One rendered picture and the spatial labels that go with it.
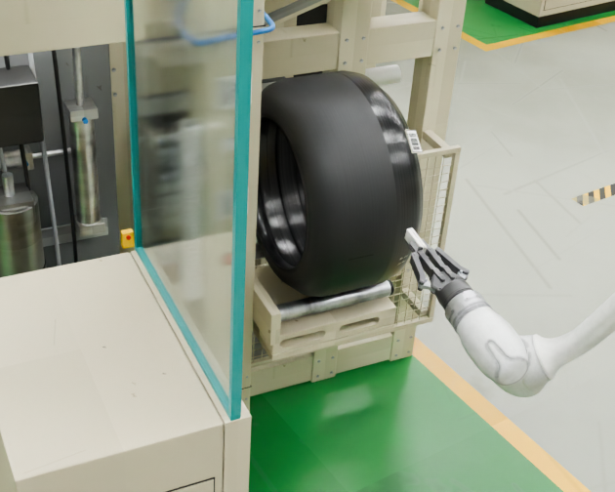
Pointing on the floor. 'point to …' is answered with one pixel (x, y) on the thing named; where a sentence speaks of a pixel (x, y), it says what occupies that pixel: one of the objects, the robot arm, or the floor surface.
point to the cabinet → (553, 10)
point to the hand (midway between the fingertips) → (415, 242)
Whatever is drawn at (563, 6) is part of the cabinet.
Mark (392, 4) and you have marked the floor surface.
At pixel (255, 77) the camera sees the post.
